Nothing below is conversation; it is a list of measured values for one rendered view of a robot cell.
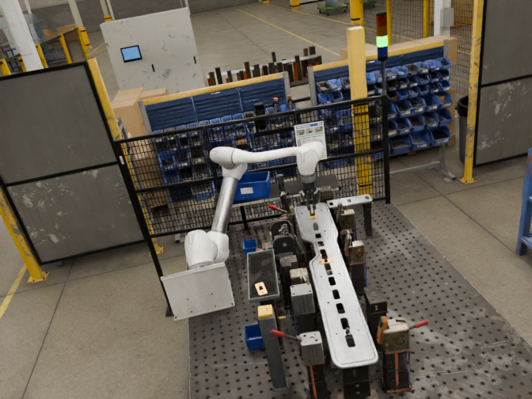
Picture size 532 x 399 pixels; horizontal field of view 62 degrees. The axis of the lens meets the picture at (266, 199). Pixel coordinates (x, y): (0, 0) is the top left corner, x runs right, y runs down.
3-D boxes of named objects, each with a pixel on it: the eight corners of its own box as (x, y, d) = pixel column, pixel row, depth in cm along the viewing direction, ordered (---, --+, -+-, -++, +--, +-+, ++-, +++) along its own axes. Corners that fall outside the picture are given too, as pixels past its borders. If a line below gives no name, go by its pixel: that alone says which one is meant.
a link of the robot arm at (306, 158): (313, 176, 260) (320, 166, 270) (309, 151, 253) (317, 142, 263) (295, 175, 265) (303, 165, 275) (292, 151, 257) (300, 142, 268)
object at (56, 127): (163, 246, 475) (102, 54, 384) (162, 253, 463) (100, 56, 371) (36, 275, 464) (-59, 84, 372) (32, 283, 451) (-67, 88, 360)
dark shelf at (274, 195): (341, 190, 310) (341, 186, 308) (214, 210, 312) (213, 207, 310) (335, 176, 329) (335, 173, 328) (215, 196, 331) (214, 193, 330)
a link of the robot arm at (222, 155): (233, 143, 278) (242, 150, 291) (208, 142, 286) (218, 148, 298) (229, 164, 277) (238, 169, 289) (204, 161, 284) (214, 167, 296)
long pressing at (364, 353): (387, 362, 177) (387, 359, 176) (331, 370, 178) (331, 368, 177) (326, 202, 300) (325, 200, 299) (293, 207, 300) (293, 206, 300)
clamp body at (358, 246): (371, 296, 254) (368, 245, 239) (350, 299, 255) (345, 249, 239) (366, 286, 263) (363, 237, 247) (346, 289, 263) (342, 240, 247)
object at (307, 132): (328, 159, 323) (324, 119, 308) (298, 165, 323) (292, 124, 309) (328, 158, 324) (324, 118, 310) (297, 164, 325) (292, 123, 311)
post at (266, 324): (288, 389, 207) (275, 318, 187) (272, 392, 208) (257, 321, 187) (286, 376, 214) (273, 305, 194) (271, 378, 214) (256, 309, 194)
